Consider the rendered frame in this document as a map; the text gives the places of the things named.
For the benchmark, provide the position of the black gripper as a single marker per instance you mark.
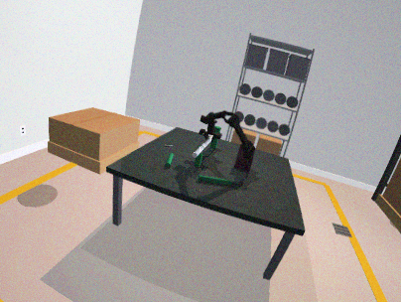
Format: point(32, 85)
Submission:
point(210, 131)

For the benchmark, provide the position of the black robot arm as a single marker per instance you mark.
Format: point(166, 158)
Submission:
point(233, 121)

